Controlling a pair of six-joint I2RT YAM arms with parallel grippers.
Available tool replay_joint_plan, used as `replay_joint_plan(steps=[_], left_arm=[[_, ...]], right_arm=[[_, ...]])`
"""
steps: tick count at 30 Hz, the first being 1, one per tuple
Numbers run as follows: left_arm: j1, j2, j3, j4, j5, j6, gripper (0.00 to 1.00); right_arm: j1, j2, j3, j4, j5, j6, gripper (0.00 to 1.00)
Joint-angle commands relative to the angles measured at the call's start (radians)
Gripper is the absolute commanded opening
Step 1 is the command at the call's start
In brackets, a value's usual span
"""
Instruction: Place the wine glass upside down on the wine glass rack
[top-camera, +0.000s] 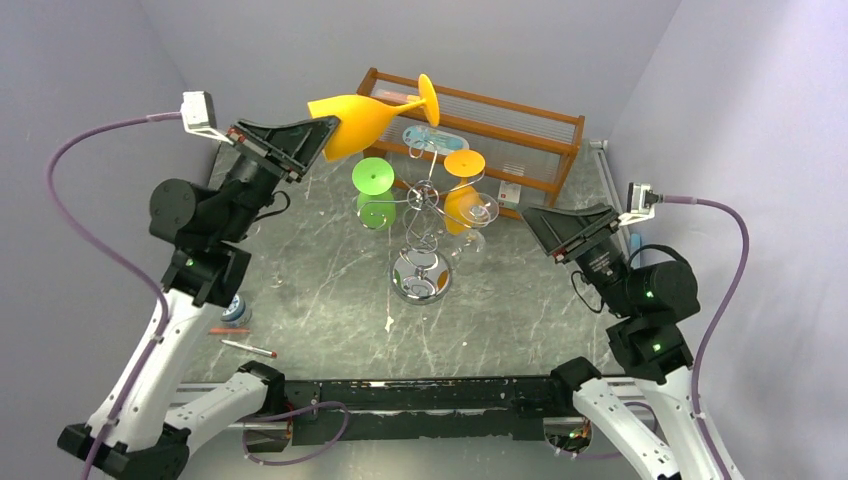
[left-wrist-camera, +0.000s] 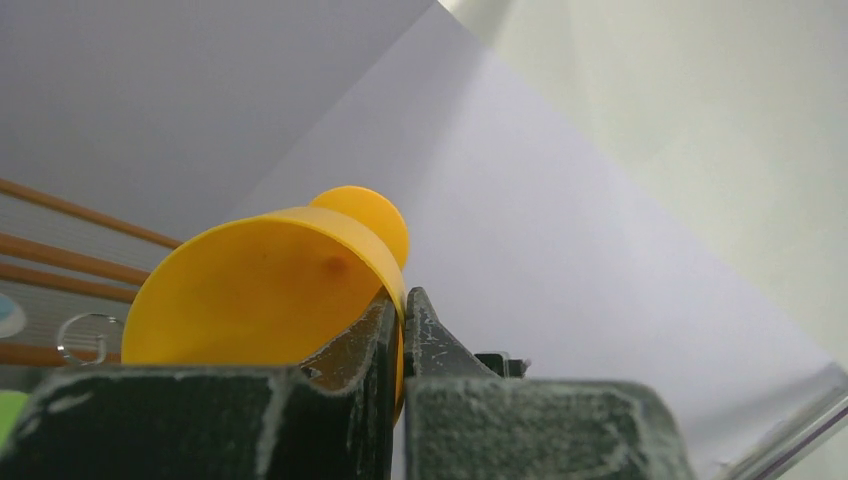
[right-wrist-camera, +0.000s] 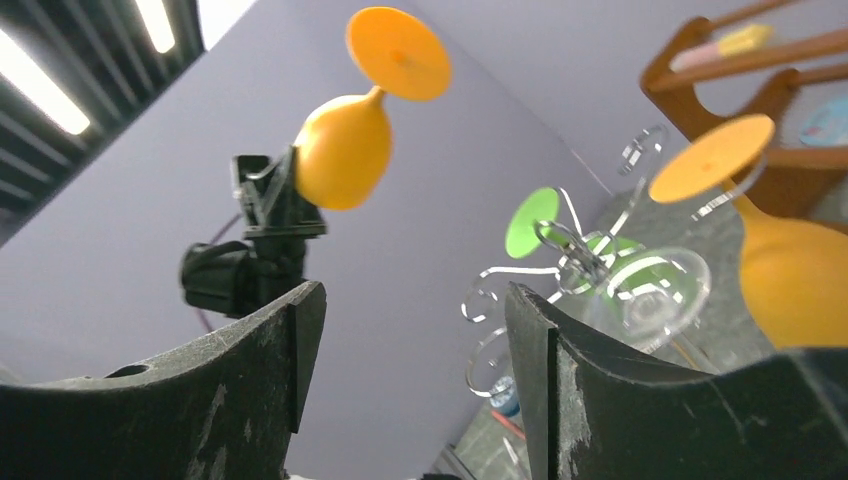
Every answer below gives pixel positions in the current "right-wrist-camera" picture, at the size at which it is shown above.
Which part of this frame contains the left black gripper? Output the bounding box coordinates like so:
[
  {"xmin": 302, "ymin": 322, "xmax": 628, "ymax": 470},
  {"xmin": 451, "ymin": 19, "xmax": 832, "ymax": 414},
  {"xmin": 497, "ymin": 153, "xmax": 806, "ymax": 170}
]
[{"xmin": 231, "ymin": 146, "xmax": 327, "ymax": 239}]

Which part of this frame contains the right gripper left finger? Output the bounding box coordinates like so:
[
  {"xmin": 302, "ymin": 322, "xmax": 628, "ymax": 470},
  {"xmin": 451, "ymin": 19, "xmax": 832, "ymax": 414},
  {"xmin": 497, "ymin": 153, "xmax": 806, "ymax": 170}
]
[{"xmin": 1, "ymin": 281, "xmax": 327, "ymax": 479}]

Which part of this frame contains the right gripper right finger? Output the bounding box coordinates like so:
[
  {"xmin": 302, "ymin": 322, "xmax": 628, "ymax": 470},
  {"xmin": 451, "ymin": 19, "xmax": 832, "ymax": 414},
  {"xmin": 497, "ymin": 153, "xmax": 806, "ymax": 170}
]
[{"xmin": 504, "ymin": 283, "xmax": 847, "ymax": 479}]

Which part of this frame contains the orange plastic goblet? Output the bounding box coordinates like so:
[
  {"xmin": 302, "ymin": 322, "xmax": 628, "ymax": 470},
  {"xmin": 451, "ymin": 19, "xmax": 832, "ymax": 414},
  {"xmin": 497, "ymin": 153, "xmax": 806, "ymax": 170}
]
[
  {"xmin": 649, "ymin": 114, "xmax": 847, "ymax": 349},
  {"xmin": 294, "ymin": 6, "xmax": 452, "ymax": 211}
]

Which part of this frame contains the clear wine glass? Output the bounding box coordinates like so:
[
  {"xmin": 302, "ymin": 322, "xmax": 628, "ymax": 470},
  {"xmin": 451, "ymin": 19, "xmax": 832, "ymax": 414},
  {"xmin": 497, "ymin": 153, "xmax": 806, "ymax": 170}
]
[{"xmin": 578, "ymin": 247, "xmax": 718, "ymax": 373}]

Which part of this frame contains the green plastic goblet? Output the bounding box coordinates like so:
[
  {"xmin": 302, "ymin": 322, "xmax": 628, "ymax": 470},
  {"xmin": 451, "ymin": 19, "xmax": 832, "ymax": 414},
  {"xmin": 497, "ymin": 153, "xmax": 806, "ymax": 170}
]
[{"xmin": 504, "ymin": 187, "xmax": 645, "ymax": 294}]

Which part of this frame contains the chrome wine glass rack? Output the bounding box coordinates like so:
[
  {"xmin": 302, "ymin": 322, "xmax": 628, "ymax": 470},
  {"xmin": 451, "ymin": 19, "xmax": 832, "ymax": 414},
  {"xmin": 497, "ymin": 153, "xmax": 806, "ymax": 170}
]
[{"xmin": 461, "ymin": 124, "xmax": 775, "ymax": 373}]

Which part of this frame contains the wooden shelf rack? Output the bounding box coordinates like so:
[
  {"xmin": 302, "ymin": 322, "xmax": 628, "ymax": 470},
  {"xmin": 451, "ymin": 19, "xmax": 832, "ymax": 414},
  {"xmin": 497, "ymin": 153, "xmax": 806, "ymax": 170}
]
[{"xmin": 640, "ymin": 1, "xmax": 847, "ymax": 219}]

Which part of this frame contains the orange pencil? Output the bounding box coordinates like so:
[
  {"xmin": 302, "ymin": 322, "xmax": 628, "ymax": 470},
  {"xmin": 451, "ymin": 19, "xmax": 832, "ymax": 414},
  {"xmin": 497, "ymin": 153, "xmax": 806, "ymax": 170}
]
[{"xmin": 490, "ymin": 410, "xmax": 526, "ymax": 441}]

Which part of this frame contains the blue packaged item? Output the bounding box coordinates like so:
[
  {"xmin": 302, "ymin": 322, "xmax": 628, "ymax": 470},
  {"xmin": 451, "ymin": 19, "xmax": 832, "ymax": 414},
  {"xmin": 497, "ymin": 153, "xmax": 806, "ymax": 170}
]
[{"xmin": 799, "ymin": 95, "xmax": 847, "ymax": 148}]

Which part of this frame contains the orange yellow marker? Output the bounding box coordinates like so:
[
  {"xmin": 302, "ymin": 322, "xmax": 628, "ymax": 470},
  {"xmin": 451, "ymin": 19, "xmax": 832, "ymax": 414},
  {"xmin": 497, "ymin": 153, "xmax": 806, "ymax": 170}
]
[{"xmin": 669, "ymin": 24, "xmax": 774, "ymax": 72}]

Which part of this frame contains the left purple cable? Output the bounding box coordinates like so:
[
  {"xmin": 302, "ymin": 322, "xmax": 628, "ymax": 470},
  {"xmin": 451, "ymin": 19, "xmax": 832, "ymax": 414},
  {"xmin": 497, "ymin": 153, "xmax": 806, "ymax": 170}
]
[{"xmin": 195, "ymin": 211, "xmax": 243, "ymax": 333}]

